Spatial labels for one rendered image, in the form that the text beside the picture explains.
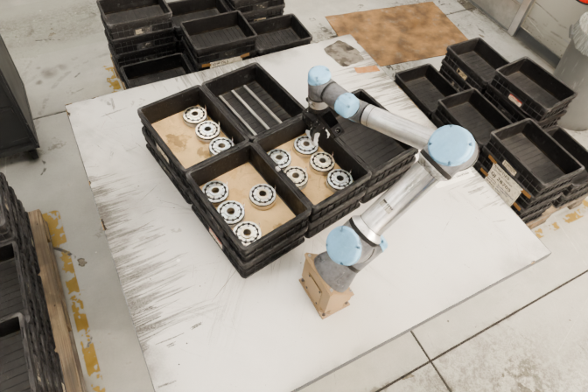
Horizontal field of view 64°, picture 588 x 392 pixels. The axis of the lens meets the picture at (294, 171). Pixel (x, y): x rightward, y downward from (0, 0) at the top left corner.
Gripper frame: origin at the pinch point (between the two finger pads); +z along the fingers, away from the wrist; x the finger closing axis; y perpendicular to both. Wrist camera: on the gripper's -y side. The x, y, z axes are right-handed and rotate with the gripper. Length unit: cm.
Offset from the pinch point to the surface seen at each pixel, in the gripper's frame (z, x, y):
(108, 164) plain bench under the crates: 20, 69, 60
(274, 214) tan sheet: 12.7, 29.8, -8.2
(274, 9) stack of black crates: 66, -80, 147
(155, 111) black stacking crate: 5, 42, 59
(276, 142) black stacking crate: 12.5, 8.9, 18.8
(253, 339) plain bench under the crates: 21, 62, -38
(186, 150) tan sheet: 11, 40, 38
